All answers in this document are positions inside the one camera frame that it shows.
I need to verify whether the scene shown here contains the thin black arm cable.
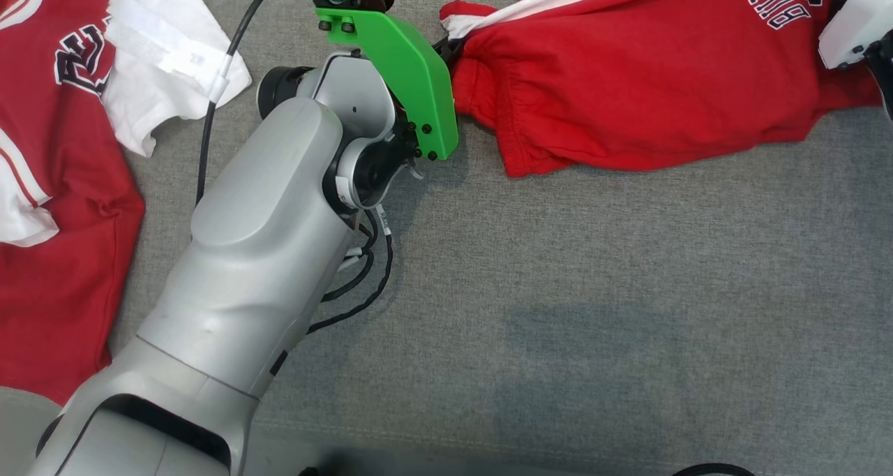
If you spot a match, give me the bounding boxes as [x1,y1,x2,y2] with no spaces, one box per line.
[307,207,395,335]
[321,214,379,304]

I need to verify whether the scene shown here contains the red basketball jersey white sleeves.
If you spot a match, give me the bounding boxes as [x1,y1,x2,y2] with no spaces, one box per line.
[0,0,252,407]

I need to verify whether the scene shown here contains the thick black camera cable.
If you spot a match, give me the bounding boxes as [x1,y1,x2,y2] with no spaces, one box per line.
[195,0,294,206]

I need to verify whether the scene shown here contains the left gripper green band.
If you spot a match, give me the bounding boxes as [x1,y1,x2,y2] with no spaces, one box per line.
[315,8,467,161]

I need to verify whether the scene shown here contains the red shorts white stripes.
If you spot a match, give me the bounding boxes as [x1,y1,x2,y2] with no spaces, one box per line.
[440,0,887,178]

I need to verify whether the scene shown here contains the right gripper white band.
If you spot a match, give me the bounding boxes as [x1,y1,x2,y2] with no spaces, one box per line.
[818,0,893,122]

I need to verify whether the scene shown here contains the black cable loop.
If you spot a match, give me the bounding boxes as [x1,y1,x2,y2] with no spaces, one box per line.
[671,463,758,476]

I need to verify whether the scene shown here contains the grey fabric sofa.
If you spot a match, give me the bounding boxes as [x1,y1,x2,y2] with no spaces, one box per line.
[0,0,893,476]

